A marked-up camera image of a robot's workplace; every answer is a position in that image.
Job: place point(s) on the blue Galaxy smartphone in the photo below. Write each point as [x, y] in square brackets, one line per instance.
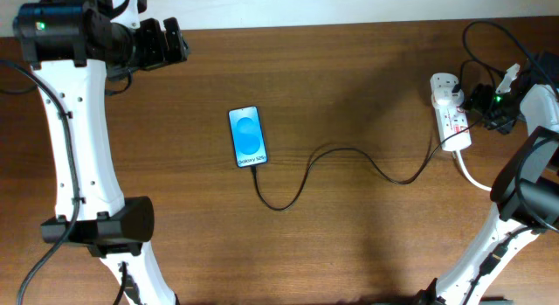
[247, 137]

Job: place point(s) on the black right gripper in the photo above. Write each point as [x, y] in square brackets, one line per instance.
[478, 94]

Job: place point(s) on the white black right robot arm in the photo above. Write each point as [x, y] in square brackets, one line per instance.
[525, 205]

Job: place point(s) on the white power strip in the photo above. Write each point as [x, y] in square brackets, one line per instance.
[452, 122]

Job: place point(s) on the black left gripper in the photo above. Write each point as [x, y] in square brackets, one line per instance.
[158, 54]

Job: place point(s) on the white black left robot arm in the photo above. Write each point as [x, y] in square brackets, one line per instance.
[72, 49]

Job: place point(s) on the white charger adapter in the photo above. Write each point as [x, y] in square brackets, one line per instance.
[445, 97]

